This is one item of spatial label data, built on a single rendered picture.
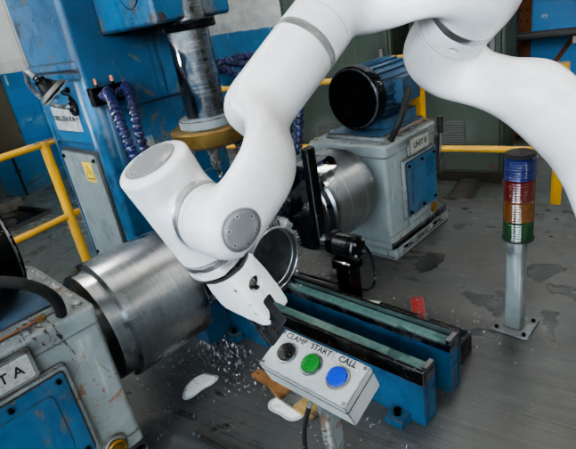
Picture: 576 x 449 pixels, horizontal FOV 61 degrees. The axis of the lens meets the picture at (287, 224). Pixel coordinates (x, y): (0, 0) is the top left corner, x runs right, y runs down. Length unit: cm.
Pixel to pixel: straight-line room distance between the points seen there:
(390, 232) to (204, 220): 104
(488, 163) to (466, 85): 347
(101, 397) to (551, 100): 83
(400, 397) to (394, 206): 64
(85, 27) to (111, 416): 80
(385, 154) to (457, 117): 281
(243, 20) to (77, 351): 667
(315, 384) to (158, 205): 35
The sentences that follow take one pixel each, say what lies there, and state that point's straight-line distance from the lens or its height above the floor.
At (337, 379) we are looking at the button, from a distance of 71.
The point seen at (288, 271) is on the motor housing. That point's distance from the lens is 122.
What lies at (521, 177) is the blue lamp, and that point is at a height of 118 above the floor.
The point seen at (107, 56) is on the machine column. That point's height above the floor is 151.
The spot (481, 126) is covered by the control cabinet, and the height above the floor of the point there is 48.
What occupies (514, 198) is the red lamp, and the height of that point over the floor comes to 113.
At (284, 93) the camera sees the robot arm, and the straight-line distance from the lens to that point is 60.
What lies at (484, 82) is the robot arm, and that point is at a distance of 76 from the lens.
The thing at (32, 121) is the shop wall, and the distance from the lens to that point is 674.
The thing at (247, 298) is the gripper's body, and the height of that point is 123.
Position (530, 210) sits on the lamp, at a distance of 110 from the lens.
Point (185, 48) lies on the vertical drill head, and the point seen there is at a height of 150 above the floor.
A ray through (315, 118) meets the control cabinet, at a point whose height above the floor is 57.
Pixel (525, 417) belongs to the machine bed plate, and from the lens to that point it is 106.
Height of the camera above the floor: 155
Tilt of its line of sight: 24 degrees down
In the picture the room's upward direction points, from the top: 10 degrees counter-clockwise
